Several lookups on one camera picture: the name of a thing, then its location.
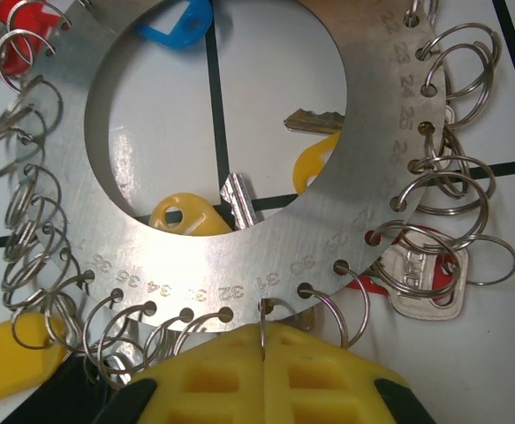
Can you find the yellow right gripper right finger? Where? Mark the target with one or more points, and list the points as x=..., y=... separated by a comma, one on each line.
x=327, y=380

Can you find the yellow plastic key tag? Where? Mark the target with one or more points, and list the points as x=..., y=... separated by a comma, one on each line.
x=1, y=358
x=310, y=170
x=213, y=223

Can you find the blue plastic key tag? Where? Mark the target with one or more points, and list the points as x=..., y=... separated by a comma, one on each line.
x=195, y=26

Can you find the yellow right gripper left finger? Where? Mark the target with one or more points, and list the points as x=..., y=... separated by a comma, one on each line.
x=204, y=375

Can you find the red plastic key tag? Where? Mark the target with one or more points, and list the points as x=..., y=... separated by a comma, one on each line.
x=367, y=282
x=18, y=57

